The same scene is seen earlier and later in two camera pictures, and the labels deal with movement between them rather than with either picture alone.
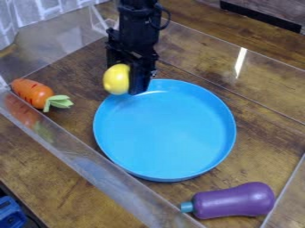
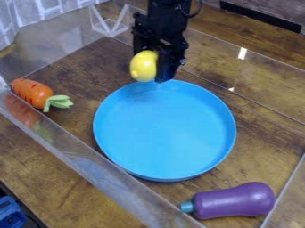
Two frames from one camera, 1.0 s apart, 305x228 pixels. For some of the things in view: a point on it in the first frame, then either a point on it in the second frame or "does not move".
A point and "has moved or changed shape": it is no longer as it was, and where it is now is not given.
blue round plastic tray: [168, 133] does not move
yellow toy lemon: [115, 79] has moved or changed shape
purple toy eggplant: [246, 199] does not move
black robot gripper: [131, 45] -> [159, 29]
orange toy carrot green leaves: [37, 95] does not move
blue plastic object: [12, 215] does not move
